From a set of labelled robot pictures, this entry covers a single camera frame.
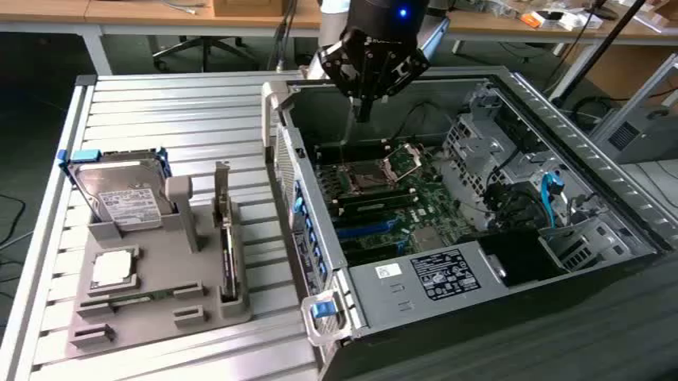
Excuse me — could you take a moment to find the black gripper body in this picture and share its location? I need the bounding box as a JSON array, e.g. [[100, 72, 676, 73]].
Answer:
[[341, 0, 428, 56]]

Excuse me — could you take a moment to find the NVIDIA graphics card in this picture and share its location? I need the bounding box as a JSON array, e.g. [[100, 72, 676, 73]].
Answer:
[[209, 160, 240, 306]]

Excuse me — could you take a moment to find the thin locking lever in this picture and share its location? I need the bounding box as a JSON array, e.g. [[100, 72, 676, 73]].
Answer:
[[336, 114, 354, 166]]

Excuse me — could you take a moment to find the cardboard box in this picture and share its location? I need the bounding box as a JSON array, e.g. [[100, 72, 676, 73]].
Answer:
[[210, 0, 290, 17]]

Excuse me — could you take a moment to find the metal socket cover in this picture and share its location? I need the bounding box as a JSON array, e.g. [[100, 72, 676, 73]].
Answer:
[[378, 141, 428, 180]]

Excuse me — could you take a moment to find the black office chair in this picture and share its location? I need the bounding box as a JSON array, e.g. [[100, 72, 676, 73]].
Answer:
[[150, 34, 261, 73]]

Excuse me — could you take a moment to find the grey disk bay cage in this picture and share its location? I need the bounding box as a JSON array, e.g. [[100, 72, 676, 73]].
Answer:
[[441, 85, 539, 199]]

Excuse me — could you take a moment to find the green motherboard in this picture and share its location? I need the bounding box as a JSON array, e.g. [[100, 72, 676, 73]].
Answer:
[[310, 140, 477, 267]]

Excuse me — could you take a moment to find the black RAM stick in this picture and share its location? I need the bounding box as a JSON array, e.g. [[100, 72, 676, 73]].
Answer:
[[330, 191, 419, 217]]

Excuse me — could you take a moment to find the black tripod pole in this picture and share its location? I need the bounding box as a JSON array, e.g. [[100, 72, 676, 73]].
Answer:
[[549, 0, 649, 107]]

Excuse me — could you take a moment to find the black monitor stand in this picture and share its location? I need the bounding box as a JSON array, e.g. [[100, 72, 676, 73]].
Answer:
[[576, 0, 619, 21]]

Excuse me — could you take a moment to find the wooden desk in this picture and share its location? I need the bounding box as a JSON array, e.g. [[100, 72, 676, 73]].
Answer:
[[444, 0, 678, 105], [0, 0, 113, 76], [84, 0, 324, 40]]

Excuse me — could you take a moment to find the open PC case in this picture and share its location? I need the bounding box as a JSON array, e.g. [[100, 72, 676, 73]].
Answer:
[[260, 65, 678, 381]]

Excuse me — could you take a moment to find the blue expansion slot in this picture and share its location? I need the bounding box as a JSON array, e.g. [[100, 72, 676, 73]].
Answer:
[[334, 219, 403, 241]]

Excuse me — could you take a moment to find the silver chipset heatsink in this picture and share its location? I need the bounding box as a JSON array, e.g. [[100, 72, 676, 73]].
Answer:
[[411, 226, 445, 252]]

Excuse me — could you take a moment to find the grey equipment box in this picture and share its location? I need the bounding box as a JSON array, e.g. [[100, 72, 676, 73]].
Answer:
[[605, 105, 678, 166]]

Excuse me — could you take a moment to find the hard disk with blue carrier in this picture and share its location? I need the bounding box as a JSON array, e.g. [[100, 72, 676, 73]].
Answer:
[[56, 146, 180, 233]]

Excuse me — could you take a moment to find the black plastic shroud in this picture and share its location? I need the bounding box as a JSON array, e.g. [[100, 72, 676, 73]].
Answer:
[[455, 229, 563, 289]]

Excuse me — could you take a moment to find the perforated grey disk bay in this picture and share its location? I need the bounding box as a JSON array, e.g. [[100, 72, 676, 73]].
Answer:
[[536, 216, 644, 275]]

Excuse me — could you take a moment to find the grey power supply unit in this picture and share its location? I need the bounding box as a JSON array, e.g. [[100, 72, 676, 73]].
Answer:
[[346, 241, 509, 333]]

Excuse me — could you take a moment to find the grey parts rack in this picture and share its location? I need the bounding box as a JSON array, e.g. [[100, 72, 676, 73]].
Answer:
[[62, 176, 256, 358]]

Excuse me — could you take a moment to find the silver CPU chip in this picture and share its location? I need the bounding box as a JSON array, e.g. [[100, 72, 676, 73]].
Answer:
[[88, 249, 137, 291]]

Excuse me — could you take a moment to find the green RAM stick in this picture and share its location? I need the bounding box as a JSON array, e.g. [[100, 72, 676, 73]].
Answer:
[[105, 291, 178, 306]]

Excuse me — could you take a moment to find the black wire bundle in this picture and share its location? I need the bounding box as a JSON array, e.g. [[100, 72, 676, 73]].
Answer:
[[484, 180, 549, 231]]

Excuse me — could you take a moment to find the blue SATA wire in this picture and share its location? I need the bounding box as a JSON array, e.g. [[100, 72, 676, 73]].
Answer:
[[539, 169, 567, 230]]

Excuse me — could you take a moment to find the aluminium profile frame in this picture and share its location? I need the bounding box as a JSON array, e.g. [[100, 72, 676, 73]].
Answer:
[[585, 53, 678, 140]]

